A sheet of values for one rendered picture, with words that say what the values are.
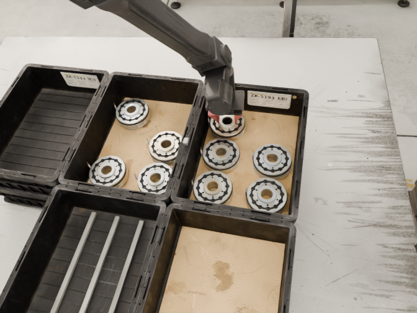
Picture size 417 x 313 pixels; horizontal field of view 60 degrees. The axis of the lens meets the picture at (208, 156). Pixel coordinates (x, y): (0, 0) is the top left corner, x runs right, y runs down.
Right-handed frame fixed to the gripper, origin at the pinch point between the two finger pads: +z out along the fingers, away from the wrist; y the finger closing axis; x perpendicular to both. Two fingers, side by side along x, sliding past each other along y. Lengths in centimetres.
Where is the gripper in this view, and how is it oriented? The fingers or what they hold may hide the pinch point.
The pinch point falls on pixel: (226, 120)
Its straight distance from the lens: 106.1
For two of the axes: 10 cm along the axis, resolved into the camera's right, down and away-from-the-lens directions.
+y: 9.9, 0.3, -1.4
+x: 1.0, -8.5, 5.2
